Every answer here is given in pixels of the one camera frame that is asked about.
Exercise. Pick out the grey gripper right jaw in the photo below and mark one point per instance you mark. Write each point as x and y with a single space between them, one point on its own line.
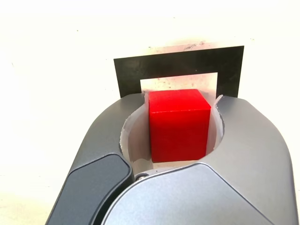
211 192

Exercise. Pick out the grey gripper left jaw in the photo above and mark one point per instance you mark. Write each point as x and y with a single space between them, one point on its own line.
98 145

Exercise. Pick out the red cube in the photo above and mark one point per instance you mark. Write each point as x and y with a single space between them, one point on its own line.
179 133

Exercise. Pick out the black tape square outline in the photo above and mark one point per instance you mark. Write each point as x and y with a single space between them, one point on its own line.
178 63

